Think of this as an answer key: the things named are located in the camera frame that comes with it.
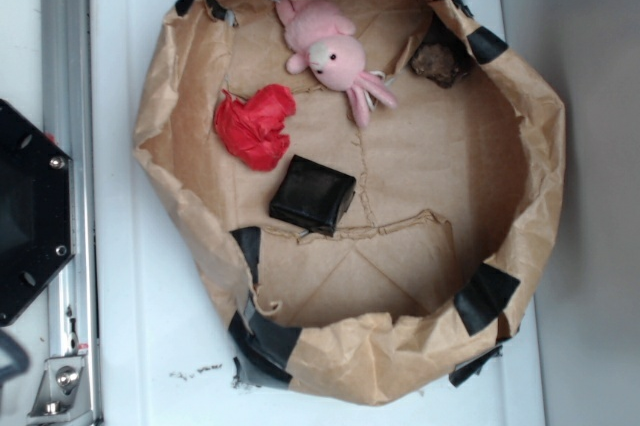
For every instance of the black box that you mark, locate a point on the black box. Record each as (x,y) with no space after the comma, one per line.
(312,196)

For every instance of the brown paper bag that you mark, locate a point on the brown paper bag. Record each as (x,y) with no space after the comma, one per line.
(455,213)

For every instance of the pink plush toy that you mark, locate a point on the pink plush toy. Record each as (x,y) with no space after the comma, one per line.
(323,40)

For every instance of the brown rock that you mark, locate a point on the brown rock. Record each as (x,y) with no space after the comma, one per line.
(442,64)

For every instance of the aluminium rail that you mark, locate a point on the aluminium rail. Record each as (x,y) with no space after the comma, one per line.
(67,114)

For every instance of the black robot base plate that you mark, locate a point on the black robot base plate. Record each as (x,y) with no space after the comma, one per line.
(36,221)

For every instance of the metal corner bracket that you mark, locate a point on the metal corner bracket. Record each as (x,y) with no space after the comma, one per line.
(64,392)

